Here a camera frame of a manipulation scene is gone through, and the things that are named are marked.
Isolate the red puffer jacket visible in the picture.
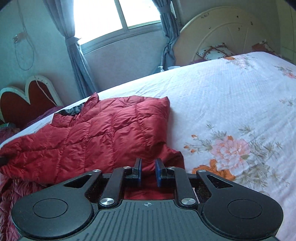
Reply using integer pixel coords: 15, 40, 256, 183
1, 94, 184, 199

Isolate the blue-grey curtain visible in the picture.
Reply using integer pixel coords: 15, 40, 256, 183
44, 0, 97, 98
152, 0, 180, 70

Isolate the thin wall cable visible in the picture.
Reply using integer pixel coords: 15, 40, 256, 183
13, 0, 35, 71

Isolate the white floral bed sheet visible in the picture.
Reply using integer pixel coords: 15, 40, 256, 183
1, 52, 295, 240

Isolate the right blue-grey curtain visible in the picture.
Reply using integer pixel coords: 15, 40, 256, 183
152, 0, 180, 70

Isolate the window with grey frame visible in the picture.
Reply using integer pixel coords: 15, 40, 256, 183
74, 0, 162, 54

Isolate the studded patterned pillow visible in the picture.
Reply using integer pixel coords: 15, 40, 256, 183
196, 43, 235, 61

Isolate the red heart-shaped headboard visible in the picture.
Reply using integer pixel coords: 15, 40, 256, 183
1, 75, 64, 128

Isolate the red patterned pillow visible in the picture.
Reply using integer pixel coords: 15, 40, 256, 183
252, 41, 276, 55

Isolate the left blue-grey curtain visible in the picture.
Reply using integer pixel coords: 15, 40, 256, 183
44, 0, 97, 98

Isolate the cream round headboard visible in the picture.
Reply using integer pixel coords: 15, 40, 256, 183
174, 6, 279, 66

